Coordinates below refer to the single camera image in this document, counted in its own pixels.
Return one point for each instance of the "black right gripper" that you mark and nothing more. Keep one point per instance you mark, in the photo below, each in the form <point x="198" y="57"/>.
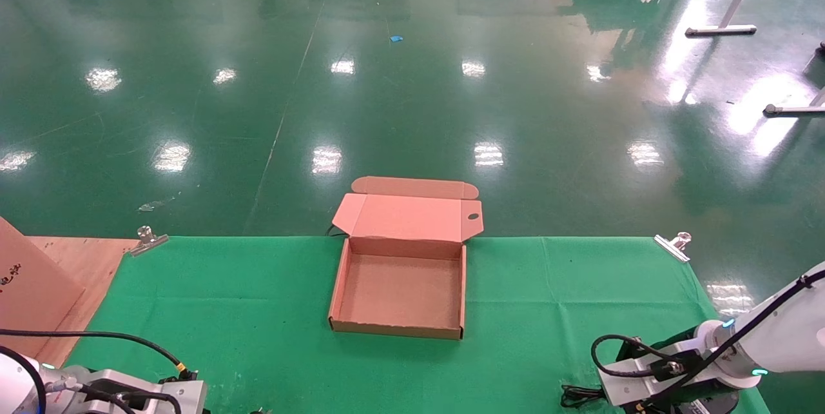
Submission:
<point x="670" y="344"/>

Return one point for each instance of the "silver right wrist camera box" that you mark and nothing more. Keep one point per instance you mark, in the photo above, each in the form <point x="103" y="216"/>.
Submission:
<point x="631" y="388"/>

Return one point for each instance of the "tall printed cardboard box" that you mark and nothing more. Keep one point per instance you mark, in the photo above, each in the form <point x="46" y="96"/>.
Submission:
<point x="32" y="291"/>

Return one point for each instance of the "metal binder clip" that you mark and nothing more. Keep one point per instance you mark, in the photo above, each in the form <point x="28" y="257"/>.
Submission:
<point x="670" y="248"/>
<point x="149" y="243"/>

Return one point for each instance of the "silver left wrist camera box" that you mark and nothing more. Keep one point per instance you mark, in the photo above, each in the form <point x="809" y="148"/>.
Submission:
<point x="161" y="394"/>

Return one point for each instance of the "green table cloth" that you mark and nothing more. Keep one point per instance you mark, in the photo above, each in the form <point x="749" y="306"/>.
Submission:
<point x="258" y="311"/>

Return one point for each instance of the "wooden board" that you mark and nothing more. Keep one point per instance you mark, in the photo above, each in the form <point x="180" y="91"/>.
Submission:
<point x="97" y="266"/>

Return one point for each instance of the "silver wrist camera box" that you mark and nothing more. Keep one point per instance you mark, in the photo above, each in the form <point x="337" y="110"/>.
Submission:
<point x="631" y="388"/>
<point x="161" y="394"/>

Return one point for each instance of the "flat open cardboard box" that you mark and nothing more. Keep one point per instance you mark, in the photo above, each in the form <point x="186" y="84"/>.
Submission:
<point x="399" y="291"/>

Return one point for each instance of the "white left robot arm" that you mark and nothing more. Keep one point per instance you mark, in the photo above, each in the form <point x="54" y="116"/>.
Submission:
<point x="16" y="388"/>

